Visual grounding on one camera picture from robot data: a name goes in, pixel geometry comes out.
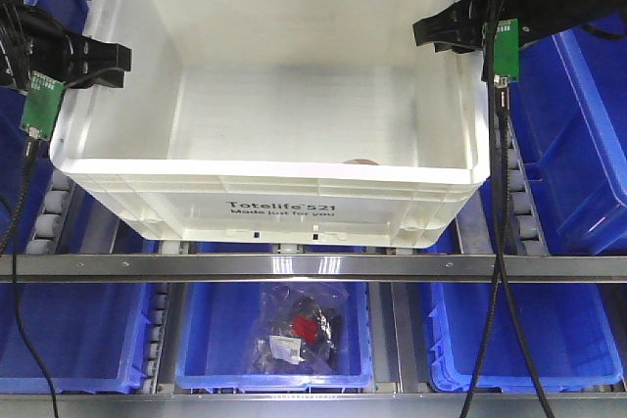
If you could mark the white plastic tote box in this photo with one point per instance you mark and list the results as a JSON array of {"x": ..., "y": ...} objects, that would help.
[{"x": 237, "y": 115}]

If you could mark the blue bin upper left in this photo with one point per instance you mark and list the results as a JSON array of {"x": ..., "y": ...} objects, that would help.
[{"x": 30, "y": 154}]

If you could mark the plastic bag of parts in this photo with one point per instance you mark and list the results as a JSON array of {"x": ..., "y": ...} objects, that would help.
[{"x": 298, "y": 329}]

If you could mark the green circuit board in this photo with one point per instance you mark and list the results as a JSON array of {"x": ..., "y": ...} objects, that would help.
[
  {"x": 506, "y": 65},
  {"x": 42, "y": 106}
]

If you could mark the metal shelf bottom rail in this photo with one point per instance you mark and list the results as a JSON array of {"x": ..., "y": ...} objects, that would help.
[{"x": 352, "y": 405}]

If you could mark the blue bin lower middle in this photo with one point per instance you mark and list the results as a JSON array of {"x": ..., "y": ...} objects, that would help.
[{"x": 217, "y": 323}]

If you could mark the blue shelf bin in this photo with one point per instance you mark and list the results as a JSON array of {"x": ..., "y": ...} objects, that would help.
[{"x": 569, "y": 117}]

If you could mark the blue bin lower left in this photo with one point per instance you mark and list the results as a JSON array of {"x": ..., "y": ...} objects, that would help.
[{"x": 74, "y": 338}]

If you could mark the metal shelf front rail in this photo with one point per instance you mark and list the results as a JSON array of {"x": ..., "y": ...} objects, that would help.
[{"x": 248, "y": 268}]

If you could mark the left white roller track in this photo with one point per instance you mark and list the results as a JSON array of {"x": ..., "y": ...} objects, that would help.
[{"x": 49, "y": 223}]

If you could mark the metal shelf rail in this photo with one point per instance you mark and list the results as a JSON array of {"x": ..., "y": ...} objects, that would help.
[
  {"x": 248, "y": 268},
  {"x": 352, "y": 405}
]

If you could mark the right white roller track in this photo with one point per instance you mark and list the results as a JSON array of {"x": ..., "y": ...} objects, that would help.
[{"x": 525, "y": 233}]

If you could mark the blue bin lower right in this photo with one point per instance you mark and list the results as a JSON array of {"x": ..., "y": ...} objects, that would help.
[{"x": 564, "y": 325}]

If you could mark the green circuit board left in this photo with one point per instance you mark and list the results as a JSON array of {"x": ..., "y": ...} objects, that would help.
[{"x": 42, "y": 106}]

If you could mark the white roller track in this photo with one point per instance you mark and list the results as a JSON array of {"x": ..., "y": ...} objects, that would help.
[
  {"x": 49, "y": 223},
  {"x": 525, "y": 233}
]

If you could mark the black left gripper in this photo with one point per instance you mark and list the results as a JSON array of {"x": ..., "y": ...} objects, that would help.
[{"x": 32, "y": 40}]

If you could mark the brown plush toy yellow trim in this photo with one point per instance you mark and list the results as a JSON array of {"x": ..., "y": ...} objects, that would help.
[{"x": 361, "y": 162}]

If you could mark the lower roller track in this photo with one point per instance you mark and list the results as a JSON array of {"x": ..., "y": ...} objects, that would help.
[{"x": 155, "y": 336}]

